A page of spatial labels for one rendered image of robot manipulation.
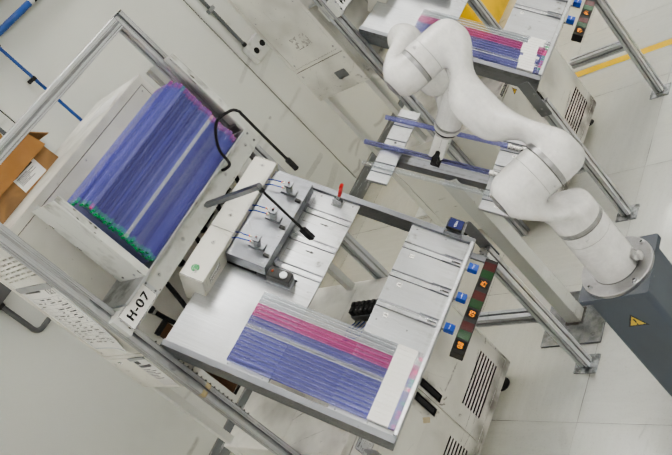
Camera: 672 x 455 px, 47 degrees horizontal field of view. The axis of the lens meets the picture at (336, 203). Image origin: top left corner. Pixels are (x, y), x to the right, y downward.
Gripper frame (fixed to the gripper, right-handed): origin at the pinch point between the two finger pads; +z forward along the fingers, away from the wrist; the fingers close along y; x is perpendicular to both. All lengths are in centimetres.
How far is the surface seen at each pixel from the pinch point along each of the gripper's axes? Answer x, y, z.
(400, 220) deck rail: -3.4, 22.1, 8.2
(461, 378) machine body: 34, 40, 58
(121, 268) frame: -69, 78, 0
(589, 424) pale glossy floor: 77, 42, 49
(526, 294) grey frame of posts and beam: 43, 19, 25
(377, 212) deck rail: -11.3, 21.9, 9.0
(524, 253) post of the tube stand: 39, -1, 32
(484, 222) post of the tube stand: 22.1, 0.5, 21.6
